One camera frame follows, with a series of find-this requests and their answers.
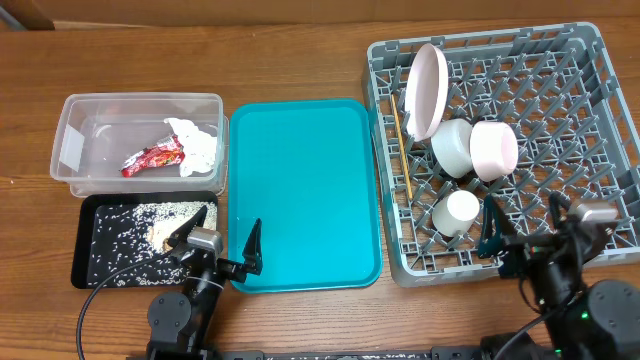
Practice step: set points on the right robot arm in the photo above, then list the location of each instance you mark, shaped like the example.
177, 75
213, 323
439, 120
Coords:
574, 320

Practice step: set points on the wooden chopstick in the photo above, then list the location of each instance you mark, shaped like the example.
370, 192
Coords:
400, 141

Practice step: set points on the white cup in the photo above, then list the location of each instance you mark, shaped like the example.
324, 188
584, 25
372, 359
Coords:
455, 214

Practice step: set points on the teal serving tray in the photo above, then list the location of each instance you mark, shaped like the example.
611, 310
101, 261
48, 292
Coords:
306, 170

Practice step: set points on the red snack wrapper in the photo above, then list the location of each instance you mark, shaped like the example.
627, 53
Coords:
166, 152

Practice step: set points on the white tissue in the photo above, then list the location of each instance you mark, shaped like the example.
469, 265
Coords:
199, 147

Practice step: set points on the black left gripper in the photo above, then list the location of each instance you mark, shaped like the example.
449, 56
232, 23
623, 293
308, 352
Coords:
251, 257

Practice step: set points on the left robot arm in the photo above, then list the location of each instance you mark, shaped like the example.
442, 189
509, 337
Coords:
179, 321

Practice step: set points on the white rice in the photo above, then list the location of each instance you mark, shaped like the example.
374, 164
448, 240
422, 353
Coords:
125, 234

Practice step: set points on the clear plastic bin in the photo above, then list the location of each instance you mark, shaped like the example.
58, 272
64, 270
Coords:
98, 132

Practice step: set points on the black tray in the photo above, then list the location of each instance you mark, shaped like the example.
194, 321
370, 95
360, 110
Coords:
89, 207

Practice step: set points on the grey dishwasher rack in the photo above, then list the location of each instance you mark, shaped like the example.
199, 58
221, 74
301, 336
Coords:
556, 87

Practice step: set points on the grey bowl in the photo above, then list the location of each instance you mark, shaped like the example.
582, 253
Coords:
451, 147

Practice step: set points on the large pink plate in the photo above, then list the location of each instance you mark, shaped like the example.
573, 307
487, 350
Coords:
426, 92

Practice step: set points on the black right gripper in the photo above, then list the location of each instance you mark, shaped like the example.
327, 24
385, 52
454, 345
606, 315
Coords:
519, 248

